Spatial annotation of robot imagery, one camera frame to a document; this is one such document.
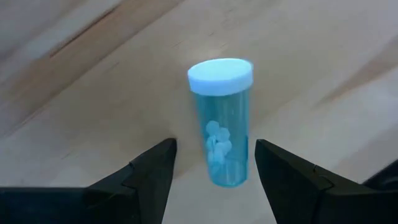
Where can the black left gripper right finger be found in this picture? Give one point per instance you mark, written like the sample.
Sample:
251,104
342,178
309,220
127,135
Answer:
304,199

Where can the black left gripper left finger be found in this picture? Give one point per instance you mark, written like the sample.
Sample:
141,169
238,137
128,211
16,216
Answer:
124,199

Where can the clear grey pill bottle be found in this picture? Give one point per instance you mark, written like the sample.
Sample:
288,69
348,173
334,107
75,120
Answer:
224,109

